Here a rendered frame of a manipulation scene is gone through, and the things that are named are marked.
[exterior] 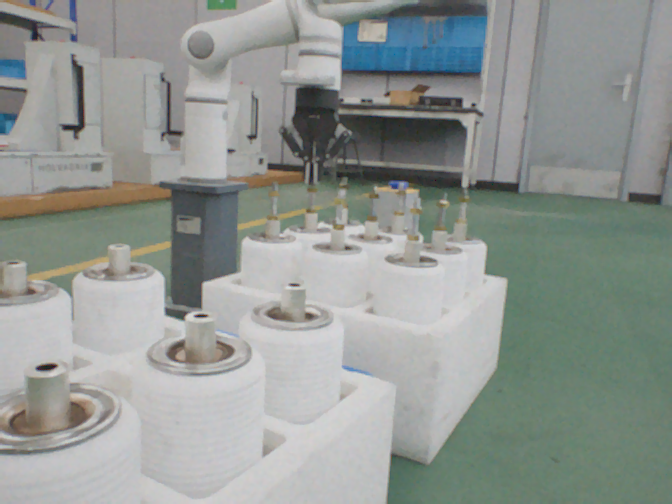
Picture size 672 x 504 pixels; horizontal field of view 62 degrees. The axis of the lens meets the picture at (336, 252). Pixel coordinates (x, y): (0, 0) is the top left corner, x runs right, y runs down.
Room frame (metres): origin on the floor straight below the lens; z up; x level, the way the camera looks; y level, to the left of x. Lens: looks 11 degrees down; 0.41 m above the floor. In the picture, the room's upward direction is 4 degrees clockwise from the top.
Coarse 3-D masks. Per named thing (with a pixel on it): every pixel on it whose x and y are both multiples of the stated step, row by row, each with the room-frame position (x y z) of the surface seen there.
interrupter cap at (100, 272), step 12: (96, 264) 0.62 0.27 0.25; (108, 264) 0.63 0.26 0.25; (132, 264) 0.64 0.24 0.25; (144, 264) 0.64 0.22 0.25; (84, 276) 0.58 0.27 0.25; (96, 276) 0.57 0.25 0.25; (108, 276) 0.58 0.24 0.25; (120, 276) 0.58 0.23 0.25; (132, 276) 0.58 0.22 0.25; (144, 276) 0.59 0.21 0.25
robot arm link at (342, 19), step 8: (376, 0) 1.23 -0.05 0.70; (384, 0) 1.22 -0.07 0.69; (392, 0) 1.22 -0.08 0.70; (400, 0) 1.22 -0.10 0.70; (408, 0) 1.22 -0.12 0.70; (416, 0) 1.24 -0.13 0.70; (320, 8) 1.21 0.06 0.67; (328, 8) 1.21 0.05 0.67; (336, 8) 1.22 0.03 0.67; (344, 8) 1.22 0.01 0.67; (352, 8) 1.22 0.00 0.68; (360, 8) 1.22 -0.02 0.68; (368, 8) 1.22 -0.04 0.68; (376, 8) 1.22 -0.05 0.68; (384, 8) 1.23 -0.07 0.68; (392, 8) 1.23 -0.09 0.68; (400, 8) 1.24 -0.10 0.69; (320, 16) 1.22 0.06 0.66; (328, 16) 1.22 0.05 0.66; (336, 16) 1.22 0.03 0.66; (344, 16) 1.22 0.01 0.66; (352, 16) 1.23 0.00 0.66; (360, 16) 1.23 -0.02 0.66; (368, 16) 1.24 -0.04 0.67; (376, 16) 1.27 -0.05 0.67; (344, 24) 1.25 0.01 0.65
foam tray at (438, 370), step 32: (224, 288) 0.82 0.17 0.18; (480, 288) 0.92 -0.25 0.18; (224, 320) 0.82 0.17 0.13; (352, 320) 0.72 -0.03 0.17; (384, 320) 0.71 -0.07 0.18; (448, 320) 0.73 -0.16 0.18; (480, 320) 0.84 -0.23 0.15; (352, 352) 0.72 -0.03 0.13; (384, 352) 0.70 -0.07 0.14; (416, 352) 0.68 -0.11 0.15; (448, 352) 0.70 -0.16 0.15; (480, 352) 0.87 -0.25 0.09; (416, 384) 0.68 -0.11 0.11; (448, 384) 0.71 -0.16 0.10; (480, 384) 0.89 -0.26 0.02; (416, 416) 0.67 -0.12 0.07; (448, 416) 0.73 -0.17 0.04; (416, 448) 0.67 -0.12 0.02
